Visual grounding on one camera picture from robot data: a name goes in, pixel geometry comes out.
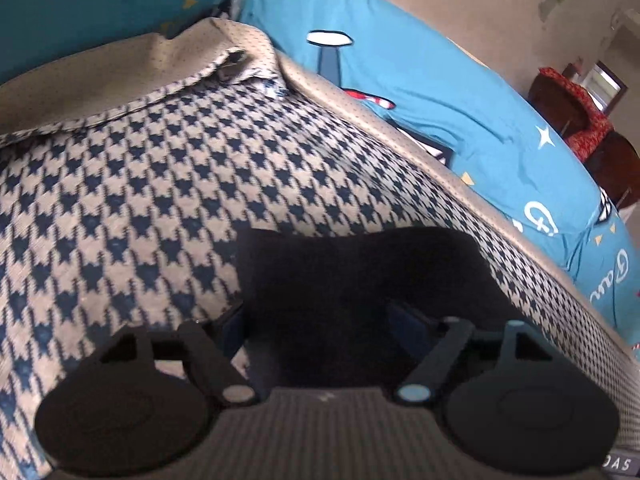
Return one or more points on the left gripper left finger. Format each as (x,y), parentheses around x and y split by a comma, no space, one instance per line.
(210,347)

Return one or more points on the houndstooth mattress cover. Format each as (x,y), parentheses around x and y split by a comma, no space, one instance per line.
(127,170)

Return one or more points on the brown wooden chair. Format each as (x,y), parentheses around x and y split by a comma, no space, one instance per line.
(608,156)

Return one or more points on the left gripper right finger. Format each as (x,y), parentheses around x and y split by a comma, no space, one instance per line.
(435,345)

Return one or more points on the blue cartoon print bedsheet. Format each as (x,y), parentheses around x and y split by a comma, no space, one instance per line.
(420,82)

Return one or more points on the red patterned cloth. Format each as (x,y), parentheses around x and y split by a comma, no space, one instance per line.
(570,111)

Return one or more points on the black garment red print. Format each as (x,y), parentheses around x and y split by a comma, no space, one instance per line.
(316,310)

